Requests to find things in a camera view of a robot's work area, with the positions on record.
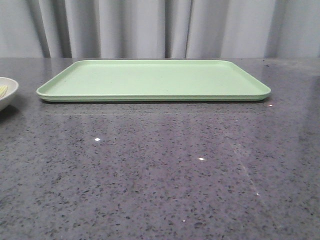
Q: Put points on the cream speckled plate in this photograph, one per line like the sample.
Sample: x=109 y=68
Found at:
x=11 y=91

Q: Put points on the yellow plastic fork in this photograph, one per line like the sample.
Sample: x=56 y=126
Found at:
x=3 y=90

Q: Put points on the light green plastic tray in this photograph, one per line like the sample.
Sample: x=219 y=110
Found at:
x=153 y=80

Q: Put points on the grey pleated curtain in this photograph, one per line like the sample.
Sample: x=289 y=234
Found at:
x=156 y=29

